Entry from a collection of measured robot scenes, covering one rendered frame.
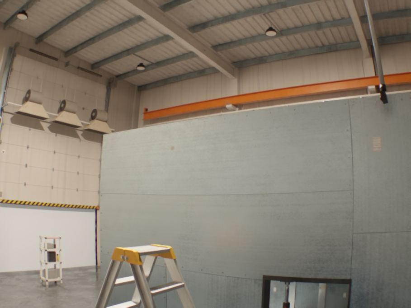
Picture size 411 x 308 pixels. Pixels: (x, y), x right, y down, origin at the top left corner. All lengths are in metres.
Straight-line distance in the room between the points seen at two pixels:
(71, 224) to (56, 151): 2.74
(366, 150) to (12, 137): 10.66
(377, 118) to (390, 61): 9.34
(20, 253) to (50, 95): 5.66
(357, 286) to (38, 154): 10.97
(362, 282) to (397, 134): 0.88
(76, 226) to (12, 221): 2.75
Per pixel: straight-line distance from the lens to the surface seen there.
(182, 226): 2.49
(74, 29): 11.70
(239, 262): 2.26
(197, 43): 10.91
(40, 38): 12.46
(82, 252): 13.29
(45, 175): 11.98
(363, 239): 2.00
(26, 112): 10.92
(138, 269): 1.82
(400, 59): 11.36
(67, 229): 12.77
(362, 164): 2.00
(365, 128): 2.03
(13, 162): 11.42
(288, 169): 2.11
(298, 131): 2.12
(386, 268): 2.01
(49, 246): 10.20
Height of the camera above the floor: 2.57
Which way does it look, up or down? 9 degrees up
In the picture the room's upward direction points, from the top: 1 degrees clockwise
